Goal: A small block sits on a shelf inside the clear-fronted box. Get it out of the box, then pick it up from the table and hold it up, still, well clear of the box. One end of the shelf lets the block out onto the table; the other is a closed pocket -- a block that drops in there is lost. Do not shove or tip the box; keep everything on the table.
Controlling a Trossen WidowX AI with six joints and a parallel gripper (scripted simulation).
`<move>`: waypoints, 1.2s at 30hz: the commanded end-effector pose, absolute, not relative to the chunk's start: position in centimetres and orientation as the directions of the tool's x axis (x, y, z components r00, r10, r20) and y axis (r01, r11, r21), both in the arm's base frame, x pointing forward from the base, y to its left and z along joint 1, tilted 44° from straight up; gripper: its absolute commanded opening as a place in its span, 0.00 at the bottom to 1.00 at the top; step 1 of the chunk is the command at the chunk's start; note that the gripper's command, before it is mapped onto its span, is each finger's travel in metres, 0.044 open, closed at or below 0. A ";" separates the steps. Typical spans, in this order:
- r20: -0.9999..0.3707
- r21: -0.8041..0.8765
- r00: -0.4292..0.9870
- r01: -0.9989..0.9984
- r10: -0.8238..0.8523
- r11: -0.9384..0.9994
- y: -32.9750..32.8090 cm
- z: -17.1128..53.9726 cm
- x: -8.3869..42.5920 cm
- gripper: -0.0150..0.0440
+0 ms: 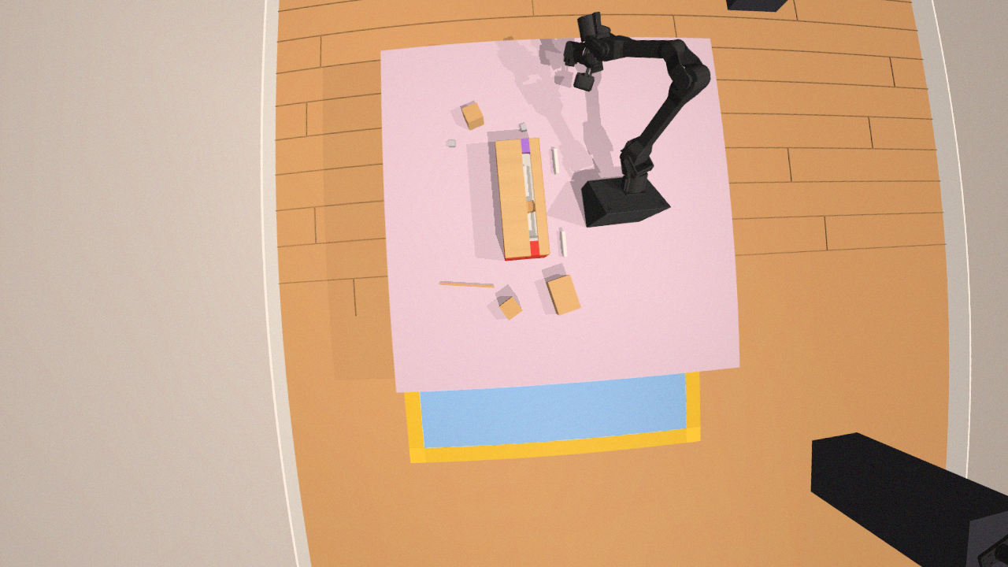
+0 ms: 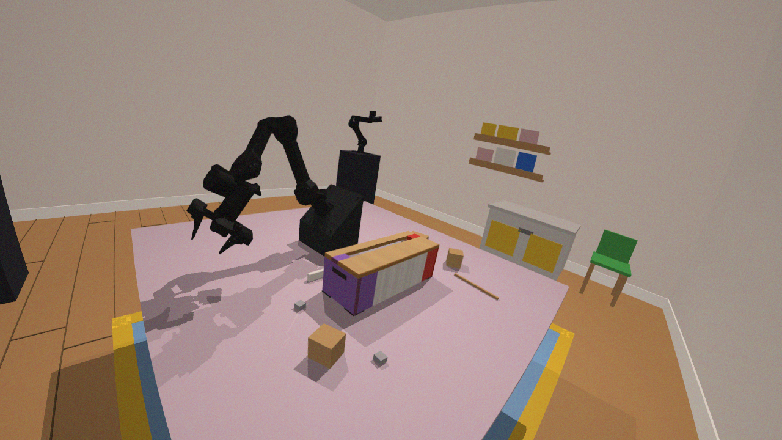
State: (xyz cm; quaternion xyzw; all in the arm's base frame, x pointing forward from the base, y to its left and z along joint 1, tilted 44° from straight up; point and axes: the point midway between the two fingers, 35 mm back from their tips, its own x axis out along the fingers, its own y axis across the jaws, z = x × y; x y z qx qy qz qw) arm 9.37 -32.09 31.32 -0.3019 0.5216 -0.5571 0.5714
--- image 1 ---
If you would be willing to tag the brown cube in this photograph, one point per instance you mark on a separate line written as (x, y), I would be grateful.
(510, 308)
(473, 116)

